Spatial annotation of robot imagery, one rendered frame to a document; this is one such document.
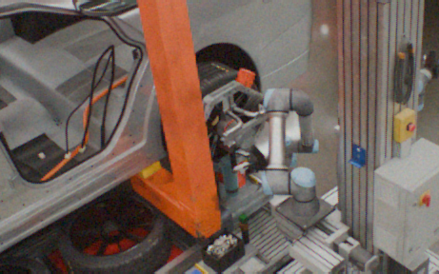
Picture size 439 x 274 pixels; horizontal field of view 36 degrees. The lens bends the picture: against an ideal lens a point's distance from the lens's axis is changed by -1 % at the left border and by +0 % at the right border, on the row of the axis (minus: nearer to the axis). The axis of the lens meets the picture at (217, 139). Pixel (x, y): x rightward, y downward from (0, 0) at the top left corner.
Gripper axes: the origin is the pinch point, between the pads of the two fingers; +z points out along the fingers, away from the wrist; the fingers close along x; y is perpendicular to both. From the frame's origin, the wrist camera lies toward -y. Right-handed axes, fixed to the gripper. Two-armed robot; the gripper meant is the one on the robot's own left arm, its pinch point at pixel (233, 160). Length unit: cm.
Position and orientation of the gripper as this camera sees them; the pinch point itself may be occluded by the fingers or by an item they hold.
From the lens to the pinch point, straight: 389.4
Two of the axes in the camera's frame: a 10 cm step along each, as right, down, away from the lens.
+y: 1.2, 8.0, 5.9
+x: 0.7, -6.0, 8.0
